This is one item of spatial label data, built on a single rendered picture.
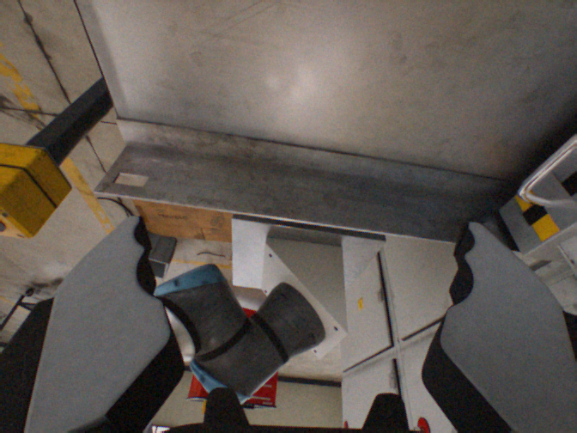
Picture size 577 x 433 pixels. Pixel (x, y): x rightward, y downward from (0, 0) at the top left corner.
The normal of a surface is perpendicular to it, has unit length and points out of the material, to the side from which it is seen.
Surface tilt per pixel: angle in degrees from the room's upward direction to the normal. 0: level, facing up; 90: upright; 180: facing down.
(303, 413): 90
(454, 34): 0
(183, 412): 90
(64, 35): 0
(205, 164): 90
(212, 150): 0
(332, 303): 90
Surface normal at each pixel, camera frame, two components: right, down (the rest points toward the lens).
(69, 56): -0.07, 0.78
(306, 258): 0.12, -0.61
